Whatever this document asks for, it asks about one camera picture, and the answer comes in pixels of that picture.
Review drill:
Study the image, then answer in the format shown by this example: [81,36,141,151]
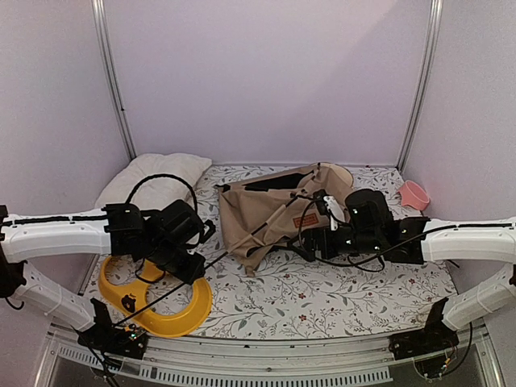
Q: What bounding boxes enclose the aluminium frame post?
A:
[396,0,443,173]
[91,0,137,160]

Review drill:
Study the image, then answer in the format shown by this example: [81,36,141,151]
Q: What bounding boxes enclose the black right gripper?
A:
[286,226,382,263]

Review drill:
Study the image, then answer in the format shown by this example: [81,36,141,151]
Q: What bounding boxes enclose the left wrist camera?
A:
[191,219,216,248]

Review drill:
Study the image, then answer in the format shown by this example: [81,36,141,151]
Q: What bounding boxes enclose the black tent pole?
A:
[107,192,319,328]

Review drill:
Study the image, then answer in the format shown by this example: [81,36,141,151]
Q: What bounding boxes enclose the beige fabric pet tent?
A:
[217,163,354,277]

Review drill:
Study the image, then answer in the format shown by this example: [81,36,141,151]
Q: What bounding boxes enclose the yellow double bowl holder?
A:
[98,256,213,338]

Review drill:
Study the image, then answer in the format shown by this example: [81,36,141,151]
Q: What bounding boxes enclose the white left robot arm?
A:
[1,200,214,350]

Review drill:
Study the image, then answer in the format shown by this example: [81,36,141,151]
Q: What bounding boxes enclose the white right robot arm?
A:
[298,189,515,352]

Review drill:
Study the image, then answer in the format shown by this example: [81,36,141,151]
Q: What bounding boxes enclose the white fluffy cushion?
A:
[94,153,212,210]

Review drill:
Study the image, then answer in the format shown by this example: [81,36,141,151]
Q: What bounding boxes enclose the left aluminium frame post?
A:
[91,0,137,160]

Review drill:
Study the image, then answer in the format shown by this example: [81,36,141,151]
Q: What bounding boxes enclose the pink plastic bowl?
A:
[397,181,431,211]

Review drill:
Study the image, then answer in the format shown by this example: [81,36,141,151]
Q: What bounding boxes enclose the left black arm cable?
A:
[127,173,199,218]

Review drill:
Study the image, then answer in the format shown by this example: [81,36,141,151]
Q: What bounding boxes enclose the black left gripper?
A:
[146,240,206,286]

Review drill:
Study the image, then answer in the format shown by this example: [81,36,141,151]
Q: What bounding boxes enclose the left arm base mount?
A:
[77,298,148,360]

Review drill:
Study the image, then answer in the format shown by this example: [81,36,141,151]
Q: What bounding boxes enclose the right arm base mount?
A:
[389,298,459,360]

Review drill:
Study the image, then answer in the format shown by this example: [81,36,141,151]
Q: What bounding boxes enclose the floral patterned table mat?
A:
[82,163,460,339]

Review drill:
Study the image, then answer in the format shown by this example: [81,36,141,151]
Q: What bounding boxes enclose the right aluminium frame post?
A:
[396,0,443,173]

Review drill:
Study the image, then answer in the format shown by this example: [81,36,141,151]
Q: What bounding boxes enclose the aluminium front rail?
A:
[35,323,510,386]

